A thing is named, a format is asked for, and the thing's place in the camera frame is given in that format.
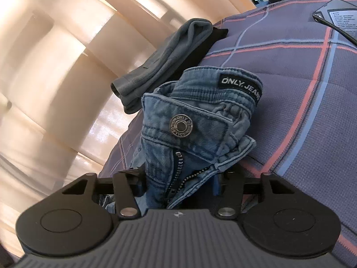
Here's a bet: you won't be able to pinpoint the grey folded garment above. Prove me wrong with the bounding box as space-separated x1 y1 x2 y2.
111 18 228 114

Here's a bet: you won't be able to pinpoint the light blue denim jeans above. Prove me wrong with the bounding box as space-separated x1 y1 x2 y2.
130 66 263 213

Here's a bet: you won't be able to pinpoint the purple plaid bed sheet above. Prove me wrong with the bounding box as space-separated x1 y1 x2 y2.
99 0 357 267

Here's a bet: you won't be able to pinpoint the black smartphone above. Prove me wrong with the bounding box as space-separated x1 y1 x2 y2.
312 0 357 45

